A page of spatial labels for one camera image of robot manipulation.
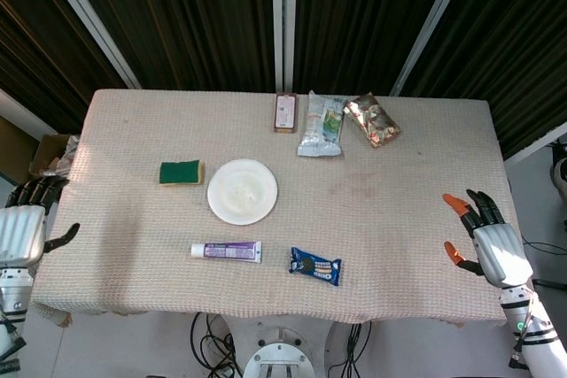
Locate black cable bundle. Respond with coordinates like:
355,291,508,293
190,311,245,378
327,322,373,378

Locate gold red snack packet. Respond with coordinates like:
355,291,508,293
343,93,402,149

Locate blue Oreo cookie pack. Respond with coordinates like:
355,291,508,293
288,246,343,288

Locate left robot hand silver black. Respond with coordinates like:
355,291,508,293
0,175,81,266

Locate black pleated curtain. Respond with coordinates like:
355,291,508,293
0,0,129,134
291,0,462,96
57,0,278,92
402,0,567,160

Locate brown box white label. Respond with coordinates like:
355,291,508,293
273,92,299,135

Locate white slanted frame post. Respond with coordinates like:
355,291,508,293
35,0,142,89
389,0,478,96

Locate green yellow sponge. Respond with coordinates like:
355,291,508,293
158,158,206,187

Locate white low frame rail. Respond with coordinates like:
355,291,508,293
0,88,58,140
504,120,567,169

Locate white green snack packet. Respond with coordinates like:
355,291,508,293
296,89,347,158

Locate black flat bar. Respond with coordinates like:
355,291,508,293
531,278,567,291

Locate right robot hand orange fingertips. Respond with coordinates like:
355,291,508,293
442,189,533,289

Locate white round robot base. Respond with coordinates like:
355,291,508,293
242,342,316,378

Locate open cardboard box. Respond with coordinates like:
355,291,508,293
28,133,81,179

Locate white upright frame post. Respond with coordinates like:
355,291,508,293
271,0,298,95

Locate purple white toothpaste tube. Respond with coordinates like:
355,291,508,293
190,240,263,265

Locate beige woven tablecloth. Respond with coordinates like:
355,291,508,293
30,88,545,328

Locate white black machine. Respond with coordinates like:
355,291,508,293
548,141,567,196

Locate white round plate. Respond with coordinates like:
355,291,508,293
206,158,279,226

